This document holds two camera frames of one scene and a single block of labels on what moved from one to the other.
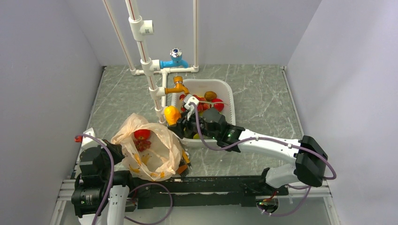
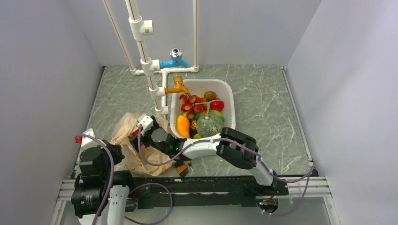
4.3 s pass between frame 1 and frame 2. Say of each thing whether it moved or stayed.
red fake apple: stayed
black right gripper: moved
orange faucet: stayed
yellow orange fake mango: moved
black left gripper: stayed
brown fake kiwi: stayed
